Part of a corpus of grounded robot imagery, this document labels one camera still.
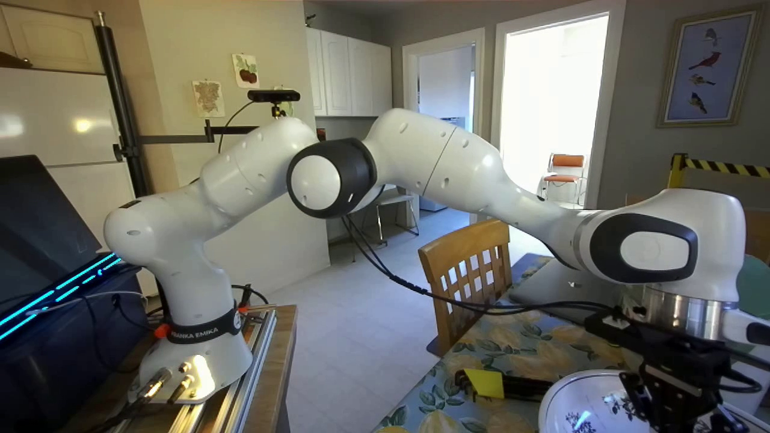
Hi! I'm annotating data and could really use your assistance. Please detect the aluminium mounting rails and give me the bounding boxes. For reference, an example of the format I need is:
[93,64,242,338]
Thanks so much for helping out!
[117,307,279,433]

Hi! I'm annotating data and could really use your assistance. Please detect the black computer monitor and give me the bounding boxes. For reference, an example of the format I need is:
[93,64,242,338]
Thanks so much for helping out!
[0,152,123,321]

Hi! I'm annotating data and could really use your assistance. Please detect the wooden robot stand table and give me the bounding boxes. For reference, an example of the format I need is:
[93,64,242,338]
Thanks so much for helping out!
[62,303,299,433]

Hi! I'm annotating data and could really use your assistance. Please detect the white patterned bowl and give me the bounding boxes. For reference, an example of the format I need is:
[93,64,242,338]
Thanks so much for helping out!
[536,367,770,433]

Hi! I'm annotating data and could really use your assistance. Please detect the small wall paper picture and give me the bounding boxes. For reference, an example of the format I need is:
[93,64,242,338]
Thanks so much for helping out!
[191,76,226,114]
[232,52,263,88]

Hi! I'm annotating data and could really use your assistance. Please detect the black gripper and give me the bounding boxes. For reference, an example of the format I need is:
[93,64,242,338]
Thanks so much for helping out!
[617,357,731,433]

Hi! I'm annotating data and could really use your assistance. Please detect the orange and white chair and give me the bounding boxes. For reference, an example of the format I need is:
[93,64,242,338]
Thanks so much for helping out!
[536,152,588,208]

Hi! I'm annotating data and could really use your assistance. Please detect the black camera stand pole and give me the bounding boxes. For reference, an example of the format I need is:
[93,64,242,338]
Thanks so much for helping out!
[91,10,263,200]

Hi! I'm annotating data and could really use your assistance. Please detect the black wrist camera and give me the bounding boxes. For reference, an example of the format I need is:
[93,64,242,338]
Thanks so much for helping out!
[583,311,692,357]

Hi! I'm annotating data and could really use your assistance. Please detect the white wall cabinet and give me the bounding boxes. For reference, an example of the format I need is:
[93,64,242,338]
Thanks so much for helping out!
[306,25,395,118]

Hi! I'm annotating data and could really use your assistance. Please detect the yellow black caution tape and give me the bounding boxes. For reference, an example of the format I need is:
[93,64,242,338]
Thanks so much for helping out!
[667,152,770,189]

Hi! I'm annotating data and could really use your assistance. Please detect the black and yellow brush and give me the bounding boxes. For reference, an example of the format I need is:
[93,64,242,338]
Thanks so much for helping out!
[453,366,555,403]

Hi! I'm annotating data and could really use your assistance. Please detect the black stereo camera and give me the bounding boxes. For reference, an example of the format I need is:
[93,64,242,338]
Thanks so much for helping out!
[246,87,304,106]

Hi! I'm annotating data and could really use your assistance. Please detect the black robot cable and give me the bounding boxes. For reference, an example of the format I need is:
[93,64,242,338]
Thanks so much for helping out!
[339,212,620,319]

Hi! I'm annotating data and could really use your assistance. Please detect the lemon print tablecloth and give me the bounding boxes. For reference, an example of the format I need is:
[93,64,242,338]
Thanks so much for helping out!
[370,307,770,433]

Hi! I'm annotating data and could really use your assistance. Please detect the white whiteboard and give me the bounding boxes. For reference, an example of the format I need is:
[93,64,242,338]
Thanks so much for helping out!
[0,63,139,242]

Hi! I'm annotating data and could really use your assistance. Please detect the framed bird picture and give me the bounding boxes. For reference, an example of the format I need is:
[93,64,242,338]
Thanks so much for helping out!
[658,6,763,130]

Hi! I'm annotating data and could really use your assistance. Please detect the wooden lattice back chair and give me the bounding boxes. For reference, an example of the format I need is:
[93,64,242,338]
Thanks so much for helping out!
[417,217,514,357]

